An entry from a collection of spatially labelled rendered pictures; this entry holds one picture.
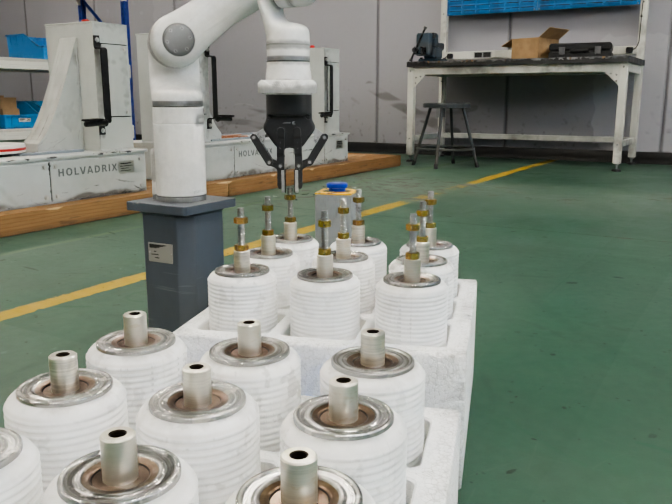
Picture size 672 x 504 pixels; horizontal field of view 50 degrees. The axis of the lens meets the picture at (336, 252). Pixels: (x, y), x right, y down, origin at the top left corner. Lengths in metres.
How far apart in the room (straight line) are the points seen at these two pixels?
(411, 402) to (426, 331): 0.30
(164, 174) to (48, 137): 1.91
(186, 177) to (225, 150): 2.44
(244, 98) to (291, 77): 6.34
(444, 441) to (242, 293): 0.39
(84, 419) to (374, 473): 0.23
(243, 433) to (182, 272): 0.80
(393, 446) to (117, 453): 0.19
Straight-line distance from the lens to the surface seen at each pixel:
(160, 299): 1.38
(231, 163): 3.81
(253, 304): 0.98
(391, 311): 0.93
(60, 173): 3.06
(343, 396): 0.54
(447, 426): 0.71
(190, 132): 1.34
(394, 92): 6.61
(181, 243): 1.33
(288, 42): 1.17
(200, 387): 0.58
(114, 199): 3.14
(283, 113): 1.17
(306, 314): 0.95
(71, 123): 3.30
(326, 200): 1.34
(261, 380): 0.65
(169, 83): 1.37
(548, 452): 1.09
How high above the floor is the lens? 0.49
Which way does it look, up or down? 12 degrees down
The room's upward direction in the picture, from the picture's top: straight up
